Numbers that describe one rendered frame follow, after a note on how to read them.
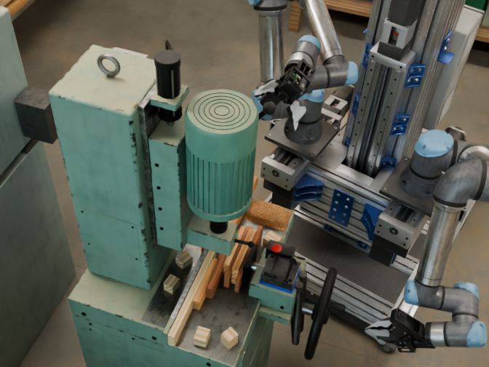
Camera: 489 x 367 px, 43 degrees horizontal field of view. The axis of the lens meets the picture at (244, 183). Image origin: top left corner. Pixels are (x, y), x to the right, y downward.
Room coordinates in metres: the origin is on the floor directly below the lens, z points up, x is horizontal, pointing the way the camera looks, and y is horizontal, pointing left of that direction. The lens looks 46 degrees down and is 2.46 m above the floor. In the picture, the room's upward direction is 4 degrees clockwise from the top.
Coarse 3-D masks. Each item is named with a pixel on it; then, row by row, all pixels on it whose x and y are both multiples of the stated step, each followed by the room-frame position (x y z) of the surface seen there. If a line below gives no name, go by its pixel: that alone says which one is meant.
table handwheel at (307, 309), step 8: (328, 272) 1.11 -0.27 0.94; (336, 272) 1.12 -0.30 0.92; (328, 280) 1.07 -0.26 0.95; (328, 288) 1.04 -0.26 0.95; (320, 296) 1.02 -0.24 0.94; (328, 296) 1.02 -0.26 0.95; (304, 304) 1.06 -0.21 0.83; (312, 304) 1.06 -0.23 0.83; (320, 304) 0.99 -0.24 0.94; (304, 312) 1.04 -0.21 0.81; (312, 312) 1.04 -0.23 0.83; (320, 312) 0.97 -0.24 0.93; (328, 312) 1.03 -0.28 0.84; (312, 320) 1.03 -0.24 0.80; (320, 320) 0.95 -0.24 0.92; (312, 328) 0.94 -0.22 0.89; (320, 328) 0.94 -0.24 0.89; (312, 336) 0.92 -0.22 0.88; (312, 344) 0.91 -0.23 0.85; (312, 352) 0.91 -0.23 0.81
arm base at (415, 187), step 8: (408, 168) 1.62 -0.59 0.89; (400, 176) 1.63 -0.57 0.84; (408, 176) 1.60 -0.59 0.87; (416, 176) 1.58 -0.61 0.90; (424, 176) 1.56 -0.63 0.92; (440, 176) 1.59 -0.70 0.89; (400, 184) 1.61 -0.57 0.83; (408, 184) 1.58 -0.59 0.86; (416, 184) 1.56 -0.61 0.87; (424, 184) 1.56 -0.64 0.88; (432, 184) 1.56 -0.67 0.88; (408, 192) 1.56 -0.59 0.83; (416, 192) 1.55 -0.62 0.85; (424, 192) 1.55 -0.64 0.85; (432, 192) 1.56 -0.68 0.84
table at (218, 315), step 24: (240, 288) 1.05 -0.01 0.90; (192, 312) 0.96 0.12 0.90; (216, 312) 0.97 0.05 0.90; (240, 312) 0.97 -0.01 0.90; (264, 312) 1.00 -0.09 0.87; (192, 336) 0.88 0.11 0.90; (216, 336) 0.89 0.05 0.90; (240, 336) 0.89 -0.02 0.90; (192, 360) 0.83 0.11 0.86; (216, 360) 0.82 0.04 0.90; (240, 360) 0.85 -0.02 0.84
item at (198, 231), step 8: (192, 224) 1.15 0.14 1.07; (200, 224) 1.15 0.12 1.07; (208, 224) 1.15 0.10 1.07; (232, 224) 1.16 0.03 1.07; (192, 232) 1.13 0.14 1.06; (200, 232) 1.12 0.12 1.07; (208, 232) 1.12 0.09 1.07; (224, 232) 1.13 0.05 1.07; (232, 232) 1.13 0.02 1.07; (192, 240) 1.13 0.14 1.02; (200, 240) 1.12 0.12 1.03; (208, 240) 1.11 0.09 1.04; (216, 240) 1.11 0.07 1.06; (224, 240) 1.10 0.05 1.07; (232, 240) 1.11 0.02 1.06; (208, 248) 1.11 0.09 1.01; (216, 248) 1.10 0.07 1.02; (224, 248) 1.10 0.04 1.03; (232, 248) 1.11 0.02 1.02
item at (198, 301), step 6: (240, 216) 1.31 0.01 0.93; (234, 222) 1.27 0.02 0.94; (210, 264) 1.10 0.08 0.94; (216, 264) 1.11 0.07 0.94; (210, 270) 1.08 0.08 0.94; (204, 276) 1.06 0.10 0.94; (210, 276) 1.06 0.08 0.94; (204, 282) 1.04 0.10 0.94; (204, 288) 1.02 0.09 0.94; (198, 294) 1.00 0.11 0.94; (204, 294) 1.01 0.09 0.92; (198, 300) 0.98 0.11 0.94; (198, 306) 0.97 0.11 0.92
